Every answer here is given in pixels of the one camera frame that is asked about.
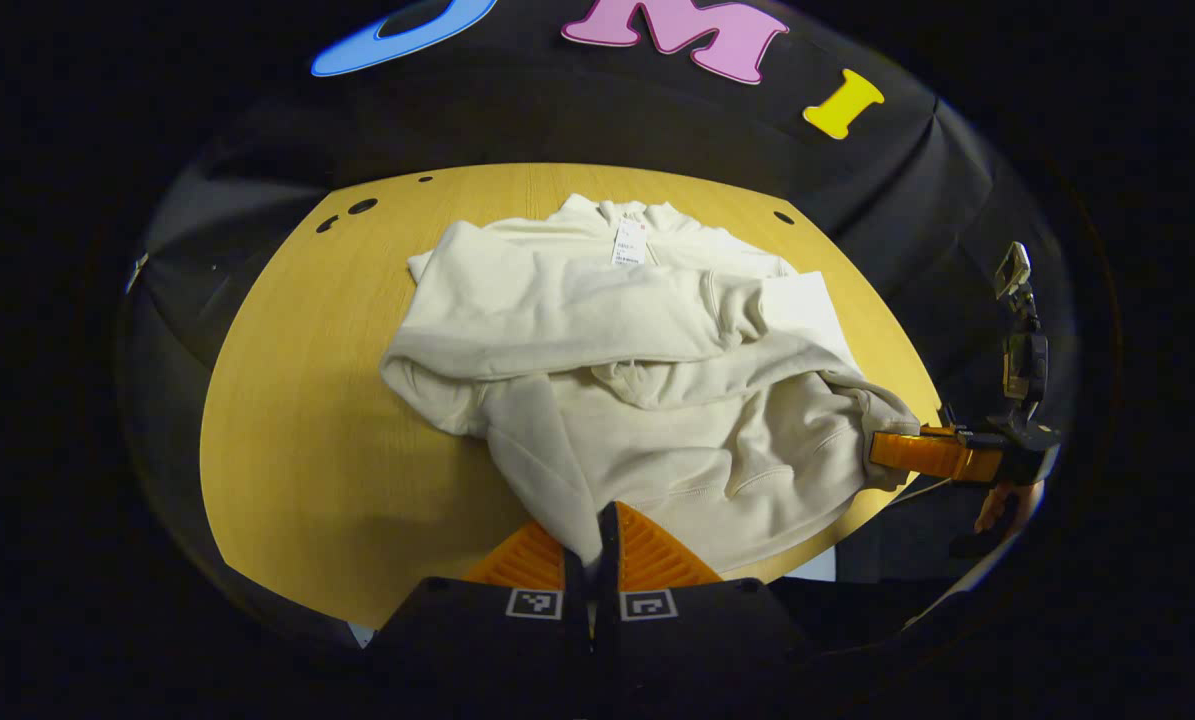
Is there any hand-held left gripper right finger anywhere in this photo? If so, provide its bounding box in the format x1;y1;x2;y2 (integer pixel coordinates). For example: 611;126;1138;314
594;500;810;701

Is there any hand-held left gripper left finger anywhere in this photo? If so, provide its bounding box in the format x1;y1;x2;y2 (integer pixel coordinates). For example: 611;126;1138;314
365;520;592;701

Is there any cream white hoodie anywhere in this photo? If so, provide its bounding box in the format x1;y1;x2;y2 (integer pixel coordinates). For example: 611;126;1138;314
379;193;923;576

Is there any black backdrop cloth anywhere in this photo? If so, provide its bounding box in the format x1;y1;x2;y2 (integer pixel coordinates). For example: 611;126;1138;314
117;0;1078;561

